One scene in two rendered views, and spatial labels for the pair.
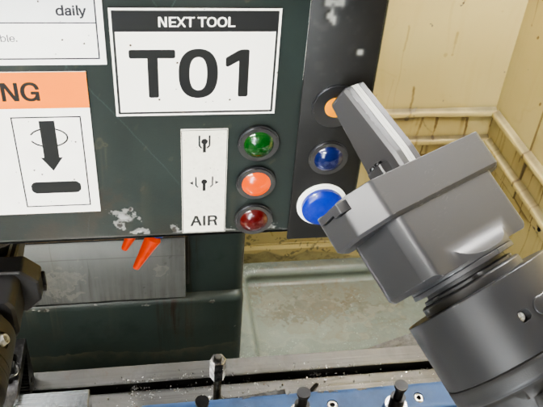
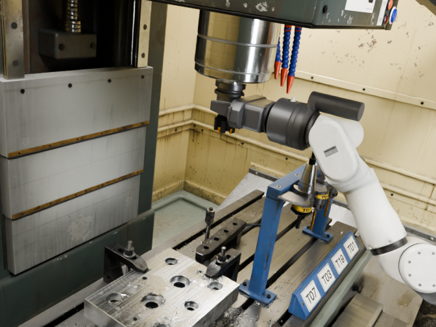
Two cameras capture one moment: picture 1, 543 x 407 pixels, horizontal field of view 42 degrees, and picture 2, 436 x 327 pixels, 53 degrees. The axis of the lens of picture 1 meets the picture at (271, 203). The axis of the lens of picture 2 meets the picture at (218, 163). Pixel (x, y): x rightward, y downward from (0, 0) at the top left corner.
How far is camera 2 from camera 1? 100 cm
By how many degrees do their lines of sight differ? 43
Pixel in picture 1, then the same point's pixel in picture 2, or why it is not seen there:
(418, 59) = (165, 82)
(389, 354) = (240, 202)
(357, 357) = (231, 207)
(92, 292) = (95, 229)
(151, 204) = (377, 11)
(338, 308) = (159, 228)
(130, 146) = not seen: outside the picture
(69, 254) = (87, 202)
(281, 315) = not seen: hidden behind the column
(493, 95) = (191, 97)
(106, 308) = (96, 242)
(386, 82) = not seen: hidden behind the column
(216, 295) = (145, 215)
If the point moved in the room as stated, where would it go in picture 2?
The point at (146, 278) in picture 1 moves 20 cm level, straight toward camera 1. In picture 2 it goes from (121, 209) to (170, 231)
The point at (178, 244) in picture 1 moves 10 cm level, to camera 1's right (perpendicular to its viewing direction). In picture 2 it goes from (137, 180) to (161, 174)
